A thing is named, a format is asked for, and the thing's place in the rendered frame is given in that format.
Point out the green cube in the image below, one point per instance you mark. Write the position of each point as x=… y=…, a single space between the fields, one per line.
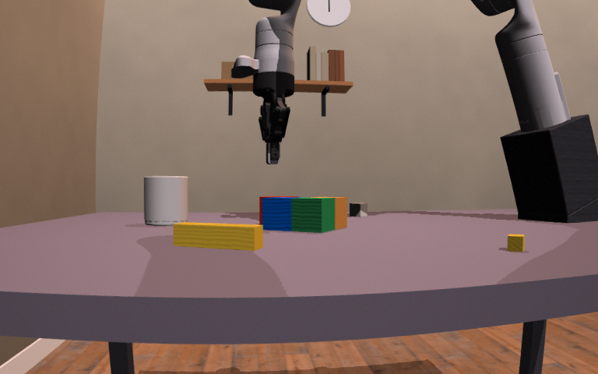
x=313 y=214

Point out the blue cube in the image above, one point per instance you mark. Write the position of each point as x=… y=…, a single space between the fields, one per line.
x=276 y=213

